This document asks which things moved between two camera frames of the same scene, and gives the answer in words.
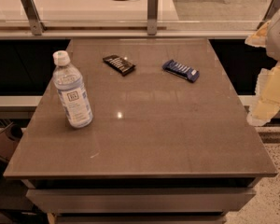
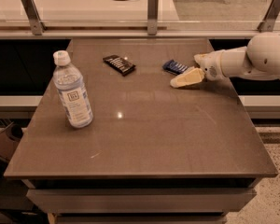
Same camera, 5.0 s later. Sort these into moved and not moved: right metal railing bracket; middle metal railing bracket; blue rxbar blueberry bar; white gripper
Moved: white gripper
Not moved: blue rxbar blueberry bar; middle metal railing bracket; right metal railing bracket
